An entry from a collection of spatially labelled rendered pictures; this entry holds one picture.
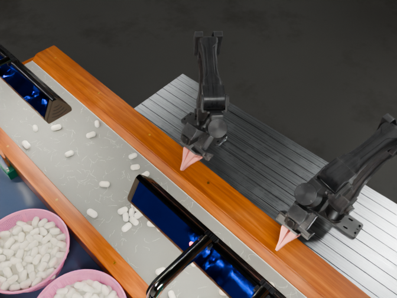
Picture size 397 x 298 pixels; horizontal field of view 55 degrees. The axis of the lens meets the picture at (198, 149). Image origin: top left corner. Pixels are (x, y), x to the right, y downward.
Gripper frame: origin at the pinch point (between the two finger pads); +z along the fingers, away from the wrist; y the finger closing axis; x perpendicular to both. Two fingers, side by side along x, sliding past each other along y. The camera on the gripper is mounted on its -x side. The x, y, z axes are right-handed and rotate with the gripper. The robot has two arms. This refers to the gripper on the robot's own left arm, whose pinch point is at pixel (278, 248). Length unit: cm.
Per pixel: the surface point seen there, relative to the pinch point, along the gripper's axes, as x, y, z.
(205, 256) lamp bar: -32.7, -6.6, 3.6
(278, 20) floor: 200, -136, -106
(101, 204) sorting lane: -6, -53, 26
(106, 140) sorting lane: 5, -74, 12
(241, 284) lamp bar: -32.9, 2.7, 2.8
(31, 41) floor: 93, -253, 21
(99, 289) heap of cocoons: -17, -30, 39
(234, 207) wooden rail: 10.8, -19.8, 1.5
